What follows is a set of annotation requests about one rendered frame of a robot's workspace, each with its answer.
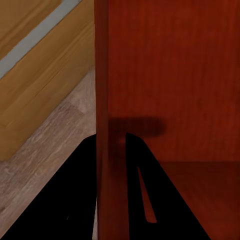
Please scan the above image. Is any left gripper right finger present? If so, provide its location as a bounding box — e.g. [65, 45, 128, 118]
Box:
[126, 133, 211, 240]

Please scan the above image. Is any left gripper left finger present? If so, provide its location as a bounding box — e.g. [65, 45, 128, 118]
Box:
[1, 134, 97, 240]

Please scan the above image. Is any storage box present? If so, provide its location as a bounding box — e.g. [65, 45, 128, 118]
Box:
[94, 0, 240, 240]

